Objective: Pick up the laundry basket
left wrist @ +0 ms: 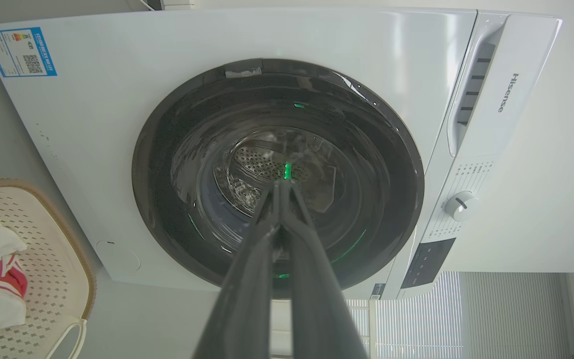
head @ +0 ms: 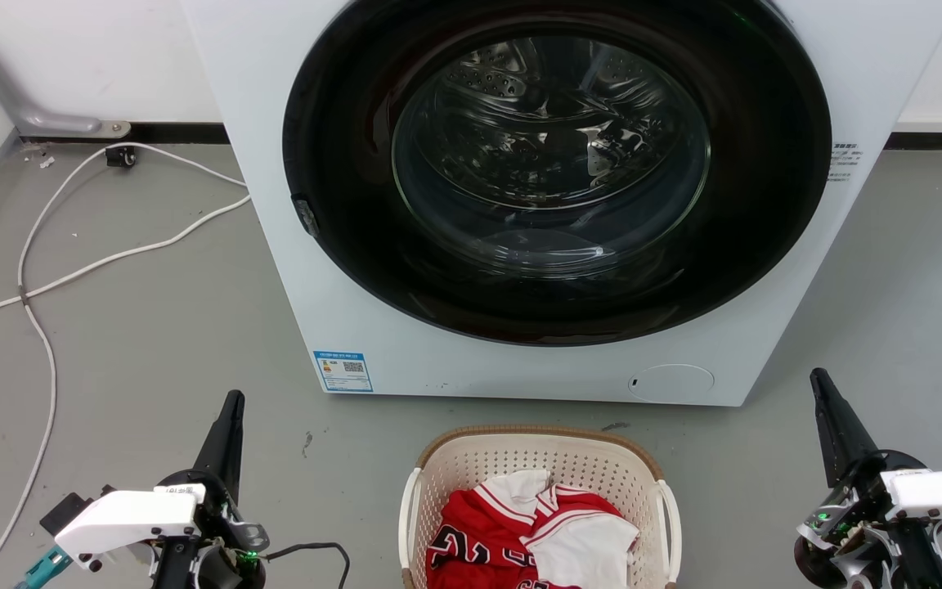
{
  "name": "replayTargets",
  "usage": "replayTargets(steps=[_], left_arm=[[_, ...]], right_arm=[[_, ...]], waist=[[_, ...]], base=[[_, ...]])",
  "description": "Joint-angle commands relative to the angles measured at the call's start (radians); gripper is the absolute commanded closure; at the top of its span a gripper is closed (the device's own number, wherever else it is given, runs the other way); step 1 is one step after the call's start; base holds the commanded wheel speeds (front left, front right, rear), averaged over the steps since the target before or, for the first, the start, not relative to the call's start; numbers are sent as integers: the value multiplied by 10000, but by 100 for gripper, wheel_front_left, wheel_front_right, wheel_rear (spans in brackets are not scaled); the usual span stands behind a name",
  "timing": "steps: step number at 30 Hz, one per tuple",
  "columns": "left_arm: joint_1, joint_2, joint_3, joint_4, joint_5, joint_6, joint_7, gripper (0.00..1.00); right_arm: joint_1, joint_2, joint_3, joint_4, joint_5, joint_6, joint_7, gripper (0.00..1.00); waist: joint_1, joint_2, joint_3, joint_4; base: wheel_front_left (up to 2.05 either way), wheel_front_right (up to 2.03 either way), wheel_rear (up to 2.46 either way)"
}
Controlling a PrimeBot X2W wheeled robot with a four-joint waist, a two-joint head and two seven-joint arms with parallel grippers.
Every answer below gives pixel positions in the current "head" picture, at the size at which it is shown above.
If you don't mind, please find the grey metal pipe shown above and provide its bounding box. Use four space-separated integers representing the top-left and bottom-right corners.
0 0 132 138

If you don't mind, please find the white power cable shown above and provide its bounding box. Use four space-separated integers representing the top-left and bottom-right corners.
0 194 253 343
0 142 248 589

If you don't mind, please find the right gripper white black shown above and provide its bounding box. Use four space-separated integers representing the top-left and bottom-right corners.
793 367 942 589

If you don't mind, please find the white garment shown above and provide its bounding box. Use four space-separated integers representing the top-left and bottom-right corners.
494 468 640 589

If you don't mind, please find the round white filter cover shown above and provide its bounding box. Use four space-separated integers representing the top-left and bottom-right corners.
628 364 715 403

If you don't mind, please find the white front-load washing machine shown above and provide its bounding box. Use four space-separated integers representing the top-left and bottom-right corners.
180 0 942 407

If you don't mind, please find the blue energy label sticker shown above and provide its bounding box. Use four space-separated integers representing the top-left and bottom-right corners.
312 350 375 393

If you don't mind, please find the white plastic laundry basket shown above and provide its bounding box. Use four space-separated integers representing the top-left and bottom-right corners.
398 425 683 589

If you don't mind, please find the small printed text label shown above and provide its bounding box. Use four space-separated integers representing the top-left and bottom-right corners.
828 144 863 184

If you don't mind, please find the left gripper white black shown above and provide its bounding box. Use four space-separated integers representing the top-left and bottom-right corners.
39 390 270 589

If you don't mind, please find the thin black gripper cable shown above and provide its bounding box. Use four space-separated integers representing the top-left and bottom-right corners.
265 542 352 589

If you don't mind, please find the black round washer door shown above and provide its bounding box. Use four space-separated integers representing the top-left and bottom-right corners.
282 0 833 347

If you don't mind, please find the red basketball jersey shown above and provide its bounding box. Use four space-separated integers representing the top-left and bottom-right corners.
425 481 626 589

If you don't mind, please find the teal plastic connector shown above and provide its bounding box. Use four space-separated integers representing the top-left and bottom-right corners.
13 546 74 589

